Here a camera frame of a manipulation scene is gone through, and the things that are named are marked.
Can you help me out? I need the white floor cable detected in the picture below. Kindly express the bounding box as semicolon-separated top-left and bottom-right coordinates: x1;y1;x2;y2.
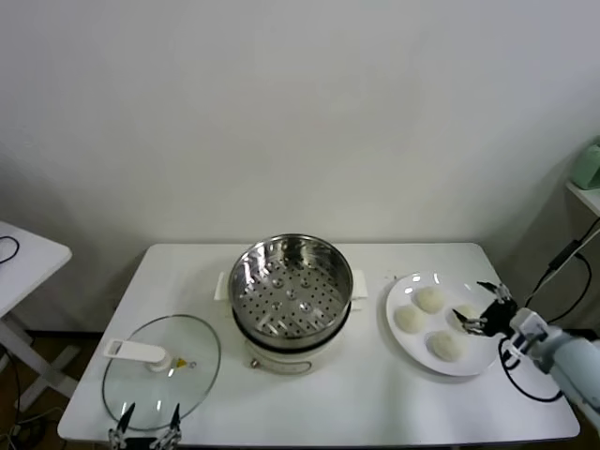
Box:
13;405;65;426

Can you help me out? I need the white steamed baozi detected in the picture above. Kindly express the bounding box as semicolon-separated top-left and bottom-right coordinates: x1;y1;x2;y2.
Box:
427;330;467;363
452;303;480;332
394;306;426;335
415;286;446;314

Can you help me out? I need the pale green container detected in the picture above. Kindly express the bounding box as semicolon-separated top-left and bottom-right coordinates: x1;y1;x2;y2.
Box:
572;136;600;191

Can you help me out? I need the white electric cooker base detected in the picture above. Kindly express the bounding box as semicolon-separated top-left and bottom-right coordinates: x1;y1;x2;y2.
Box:
214;269;370;378

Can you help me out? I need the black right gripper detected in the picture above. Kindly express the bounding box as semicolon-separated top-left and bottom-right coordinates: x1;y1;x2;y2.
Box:
451;280;519;338

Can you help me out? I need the perforated stainless steel steamer basket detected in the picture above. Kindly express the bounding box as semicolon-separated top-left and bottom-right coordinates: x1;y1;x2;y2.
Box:
228;232;354;342

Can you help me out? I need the glass lid with white handle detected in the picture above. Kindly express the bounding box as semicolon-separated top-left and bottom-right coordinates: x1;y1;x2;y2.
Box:
101;313;222;432

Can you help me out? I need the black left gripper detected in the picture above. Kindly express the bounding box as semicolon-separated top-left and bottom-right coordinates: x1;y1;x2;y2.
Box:
108;401;183;450

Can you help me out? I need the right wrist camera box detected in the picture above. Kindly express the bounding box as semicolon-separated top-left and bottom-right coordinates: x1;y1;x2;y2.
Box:
508;307;552;362

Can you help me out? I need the white shelf table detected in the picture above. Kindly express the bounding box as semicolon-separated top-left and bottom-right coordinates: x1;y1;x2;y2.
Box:
565;180;600;218

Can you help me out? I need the black power adapter cable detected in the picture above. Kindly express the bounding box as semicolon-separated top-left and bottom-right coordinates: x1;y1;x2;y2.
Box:
522;224;594;328

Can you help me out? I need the white side table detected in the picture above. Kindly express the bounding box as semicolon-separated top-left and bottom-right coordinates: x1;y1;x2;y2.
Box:
0;219;81;413

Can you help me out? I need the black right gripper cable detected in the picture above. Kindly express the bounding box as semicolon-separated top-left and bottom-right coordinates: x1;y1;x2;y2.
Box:
497;335;563;403

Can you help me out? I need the thin black looped cable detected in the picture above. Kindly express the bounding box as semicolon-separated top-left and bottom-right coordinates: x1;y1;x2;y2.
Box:
0;235;21;263

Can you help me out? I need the white round plate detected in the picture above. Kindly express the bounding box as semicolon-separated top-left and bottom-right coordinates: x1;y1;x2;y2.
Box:
384;270;502;378

